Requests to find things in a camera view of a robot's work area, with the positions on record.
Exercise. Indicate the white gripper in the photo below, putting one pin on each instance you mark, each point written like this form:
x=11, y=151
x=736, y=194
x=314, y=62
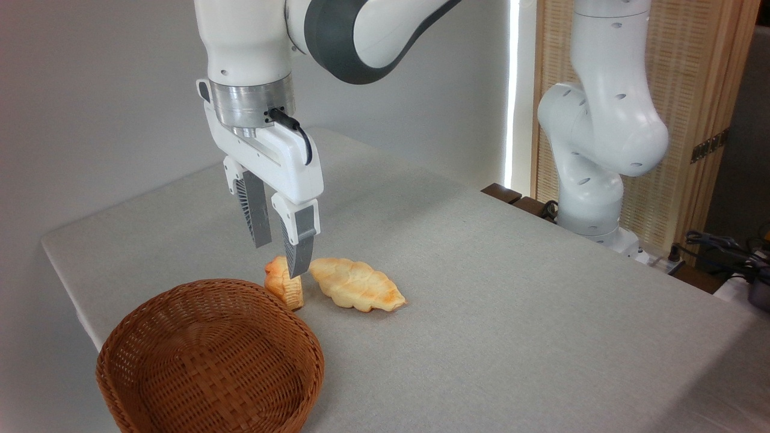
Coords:
x=274, y=159

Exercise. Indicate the brown wicker basket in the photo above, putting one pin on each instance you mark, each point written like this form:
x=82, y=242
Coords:
x=210, y=361

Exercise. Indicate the small golden bread piece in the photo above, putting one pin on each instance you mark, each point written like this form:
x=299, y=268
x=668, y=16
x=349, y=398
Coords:
x=284, y=287

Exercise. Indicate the wooden folding screen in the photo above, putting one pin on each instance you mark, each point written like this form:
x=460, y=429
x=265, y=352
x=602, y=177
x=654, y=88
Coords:
x=698, y=72

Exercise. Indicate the long golden bread loaf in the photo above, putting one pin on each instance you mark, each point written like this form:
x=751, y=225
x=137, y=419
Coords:
x=356, y=285

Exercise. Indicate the dark wooden block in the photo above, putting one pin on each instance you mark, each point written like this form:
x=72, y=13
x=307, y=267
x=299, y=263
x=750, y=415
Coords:
x=532, y=206
x=501, y=192

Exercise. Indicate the black screen hinge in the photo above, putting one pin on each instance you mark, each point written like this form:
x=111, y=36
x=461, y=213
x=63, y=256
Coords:
x=710, y=145

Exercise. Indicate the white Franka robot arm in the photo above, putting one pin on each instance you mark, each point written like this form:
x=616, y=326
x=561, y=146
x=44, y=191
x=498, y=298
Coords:
x=601, y=120

